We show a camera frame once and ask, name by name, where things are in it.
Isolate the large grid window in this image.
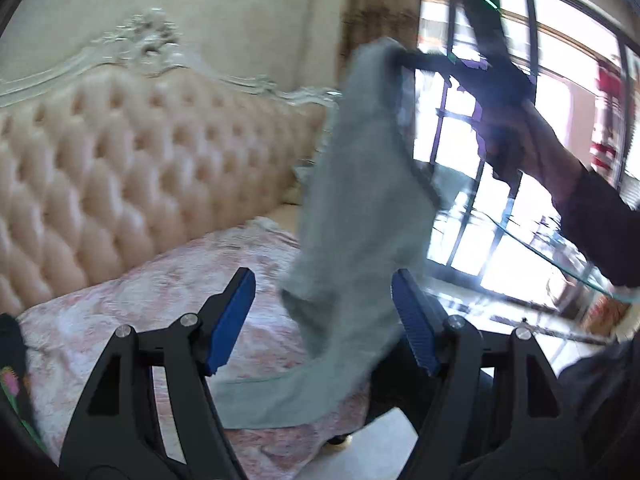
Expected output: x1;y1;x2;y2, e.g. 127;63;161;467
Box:
400;0;640;311

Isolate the pink floral blanket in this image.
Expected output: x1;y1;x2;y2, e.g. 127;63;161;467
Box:
17;217;421;480

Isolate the person's right hand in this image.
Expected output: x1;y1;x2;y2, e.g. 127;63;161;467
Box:
477;99;586;202

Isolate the black dinosaur print t-shirt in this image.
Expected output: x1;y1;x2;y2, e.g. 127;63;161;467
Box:
0;312;48;456

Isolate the brown patterned curtain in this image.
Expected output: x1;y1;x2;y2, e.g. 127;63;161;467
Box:
340;0;426;96

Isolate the red hanging banner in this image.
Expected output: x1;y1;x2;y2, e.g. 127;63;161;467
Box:
590;57;623;171

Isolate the glass table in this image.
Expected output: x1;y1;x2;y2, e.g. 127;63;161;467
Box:
470;207;640;311

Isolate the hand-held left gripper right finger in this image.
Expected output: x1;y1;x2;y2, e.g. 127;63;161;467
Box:
391;268;586;480

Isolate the person's dark clothing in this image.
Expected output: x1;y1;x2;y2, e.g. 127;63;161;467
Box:
557;330;640;480

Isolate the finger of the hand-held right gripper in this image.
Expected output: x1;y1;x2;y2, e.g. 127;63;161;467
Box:
395;47;481;75

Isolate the person's right forearm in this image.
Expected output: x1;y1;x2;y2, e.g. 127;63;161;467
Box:
552;160;640;288

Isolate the light blue shirt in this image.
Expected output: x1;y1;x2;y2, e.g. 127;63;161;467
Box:
210;37;443;431

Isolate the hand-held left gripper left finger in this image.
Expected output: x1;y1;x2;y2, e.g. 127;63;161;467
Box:
59;267;257;480

